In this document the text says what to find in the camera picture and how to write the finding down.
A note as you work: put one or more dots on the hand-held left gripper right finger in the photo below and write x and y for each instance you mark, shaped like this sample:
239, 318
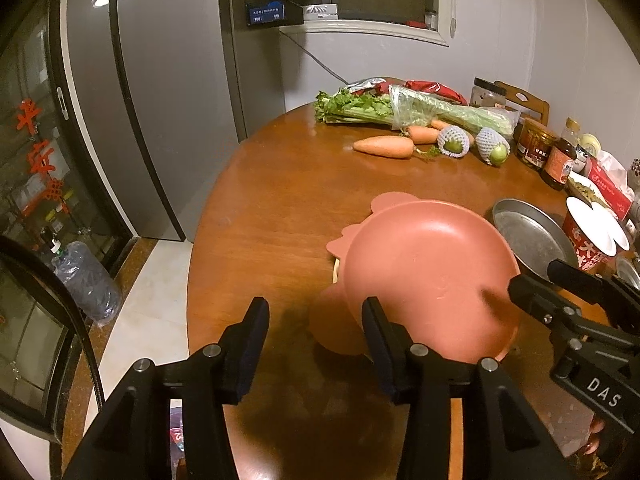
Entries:
381, 360

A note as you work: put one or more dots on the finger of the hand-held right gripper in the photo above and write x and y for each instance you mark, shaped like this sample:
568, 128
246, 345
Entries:
535, 302
575, 277

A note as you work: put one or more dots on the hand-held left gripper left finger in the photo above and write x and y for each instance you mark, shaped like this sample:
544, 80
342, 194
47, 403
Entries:
247, 355

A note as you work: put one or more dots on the red paper noodle bowl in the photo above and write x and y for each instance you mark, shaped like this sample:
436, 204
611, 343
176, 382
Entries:
597, 230

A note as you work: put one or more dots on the round metal pan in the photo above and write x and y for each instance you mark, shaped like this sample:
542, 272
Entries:
535, 240

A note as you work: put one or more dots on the pink scalloped plate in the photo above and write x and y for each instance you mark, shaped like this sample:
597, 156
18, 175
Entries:
335, 320

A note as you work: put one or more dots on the person's right hand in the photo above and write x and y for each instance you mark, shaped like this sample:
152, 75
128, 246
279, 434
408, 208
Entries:
595, 427

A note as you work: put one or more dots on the plate of pickled vegetables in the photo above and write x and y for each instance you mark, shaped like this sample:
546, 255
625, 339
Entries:
587, 190

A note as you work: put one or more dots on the red tissue box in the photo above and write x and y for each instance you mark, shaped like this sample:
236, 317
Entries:
610, 185

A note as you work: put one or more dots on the pink plastic bag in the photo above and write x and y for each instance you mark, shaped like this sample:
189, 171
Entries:
177, 435

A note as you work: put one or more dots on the brown sauce bottle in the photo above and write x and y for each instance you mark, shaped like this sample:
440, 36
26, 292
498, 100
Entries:
560, 165

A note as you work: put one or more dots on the flower decoration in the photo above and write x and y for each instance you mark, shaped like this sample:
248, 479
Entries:
635, 172

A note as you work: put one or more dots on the tape roll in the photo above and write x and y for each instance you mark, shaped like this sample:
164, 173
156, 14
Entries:
590, 142

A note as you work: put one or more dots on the glass jar of pickles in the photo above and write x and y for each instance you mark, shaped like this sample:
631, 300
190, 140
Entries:
535, 142

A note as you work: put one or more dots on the green fruit in foam net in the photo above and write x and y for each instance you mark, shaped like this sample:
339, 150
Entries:
454, 142
492, 147

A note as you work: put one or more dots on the large plastic water jug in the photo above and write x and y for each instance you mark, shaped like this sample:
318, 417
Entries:
85, 285

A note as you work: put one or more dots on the wooden chair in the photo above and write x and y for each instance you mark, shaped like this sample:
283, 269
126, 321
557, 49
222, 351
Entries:
530, 102

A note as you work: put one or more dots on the plastic jar with black lid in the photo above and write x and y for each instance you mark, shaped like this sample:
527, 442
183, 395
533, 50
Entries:
487, 92

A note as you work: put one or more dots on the large carrot with stem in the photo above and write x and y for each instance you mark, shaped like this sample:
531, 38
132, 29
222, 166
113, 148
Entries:
382, 146

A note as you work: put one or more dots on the red snack bag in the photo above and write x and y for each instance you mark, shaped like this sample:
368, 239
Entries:
435, 91

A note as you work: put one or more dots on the celery bunch in plastic bag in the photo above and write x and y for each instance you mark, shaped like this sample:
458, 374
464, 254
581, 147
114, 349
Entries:
360, 110

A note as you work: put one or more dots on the grey refrigerator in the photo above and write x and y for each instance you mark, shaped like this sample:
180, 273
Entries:
150, 110

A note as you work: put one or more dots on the silver foil bag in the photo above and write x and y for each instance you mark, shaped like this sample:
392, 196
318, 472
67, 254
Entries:
372, 86

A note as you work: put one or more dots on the glass door with red decoration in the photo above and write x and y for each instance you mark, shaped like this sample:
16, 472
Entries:
30, 160

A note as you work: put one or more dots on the blue box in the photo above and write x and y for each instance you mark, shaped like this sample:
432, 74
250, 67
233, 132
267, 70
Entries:
270, 14

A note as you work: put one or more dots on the white flat box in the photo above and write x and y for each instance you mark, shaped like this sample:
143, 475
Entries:
320, 11

